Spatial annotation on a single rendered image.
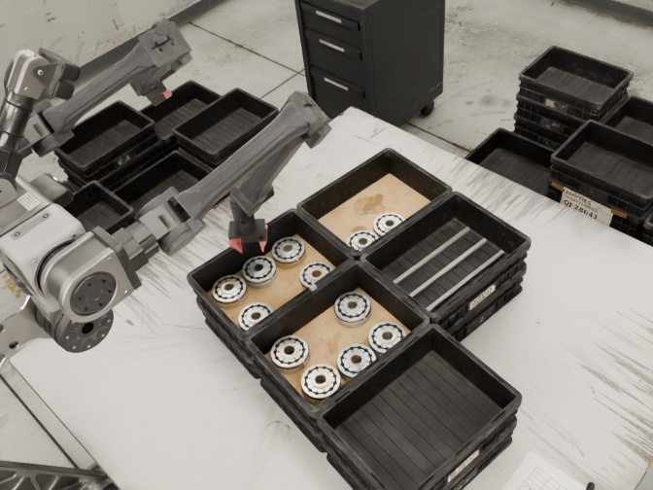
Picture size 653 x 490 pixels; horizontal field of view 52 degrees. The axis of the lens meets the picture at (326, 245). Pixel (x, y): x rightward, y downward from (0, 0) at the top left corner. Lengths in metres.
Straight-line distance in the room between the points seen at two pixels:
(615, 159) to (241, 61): 2.57
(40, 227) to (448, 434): 1.03
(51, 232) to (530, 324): 1.35
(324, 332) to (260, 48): 3.09
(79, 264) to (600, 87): 2.60
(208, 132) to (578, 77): 1.73
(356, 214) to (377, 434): 0.77
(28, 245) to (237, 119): 2.04
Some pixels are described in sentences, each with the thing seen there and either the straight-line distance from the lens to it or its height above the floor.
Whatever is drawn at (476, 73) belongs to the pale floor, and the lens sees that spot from 4.27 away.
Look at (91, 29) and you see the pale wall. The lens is 4.79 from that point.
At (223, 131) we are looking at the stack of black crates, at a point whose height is 0.49.
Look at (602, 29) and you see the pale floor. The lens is 4.76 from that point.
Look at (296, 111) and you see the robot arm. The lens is 1.38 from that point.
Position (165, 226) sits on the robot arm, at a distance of 1.34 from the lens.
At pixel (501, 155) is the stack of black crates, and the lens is 3.25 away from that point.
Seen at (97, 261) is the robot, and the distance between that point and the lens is 1.25.
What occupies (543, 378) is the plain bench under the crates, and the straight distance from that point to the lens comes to 1.97.
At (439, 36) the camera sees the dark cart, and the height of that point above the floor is 0.49.
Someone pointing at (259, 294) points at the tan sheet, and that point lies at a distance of 1.99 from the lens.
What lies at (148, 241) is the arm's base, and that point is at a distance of 1.31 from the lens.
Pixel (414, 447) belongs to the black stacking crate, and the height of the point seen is 0.83.
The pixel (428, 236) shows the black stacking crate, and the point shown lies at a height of 0.83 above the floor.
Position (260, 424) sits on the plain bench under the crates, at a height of 0.70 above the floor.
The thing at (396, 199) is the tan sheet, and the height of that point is 0.83.
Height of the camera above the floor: 2.35
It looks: 47 degrees down
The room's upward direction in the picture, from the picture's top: 9 degrees counter-clockwise
